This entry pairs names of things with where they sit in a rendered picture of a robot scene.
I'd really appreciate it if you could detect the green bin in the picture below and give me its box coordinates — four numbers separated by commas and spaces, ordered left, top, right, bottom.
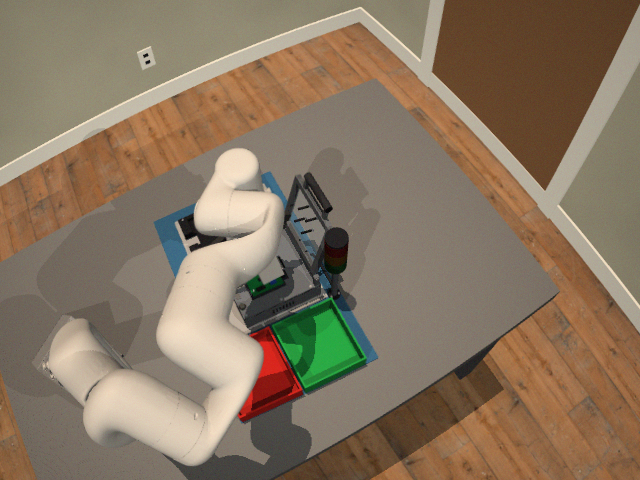
272, 297, 367, 393

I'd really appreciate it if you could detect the red bin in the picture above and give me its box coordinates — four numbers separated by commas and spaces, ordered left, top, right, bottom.
238, 327, 303, 422

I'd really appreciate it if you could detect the green circuit board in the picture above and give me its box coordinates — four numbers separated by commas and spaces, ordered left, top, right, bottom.
246, 276, 284, 297

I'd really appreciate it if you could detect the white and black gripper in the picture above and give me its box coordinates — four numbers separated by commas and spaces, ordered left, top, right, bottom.
209, 210, 291, 245

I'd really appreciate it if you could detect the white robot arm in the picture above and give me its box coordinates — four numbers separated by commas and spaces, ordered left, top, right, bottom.
42, 148, 285, 466

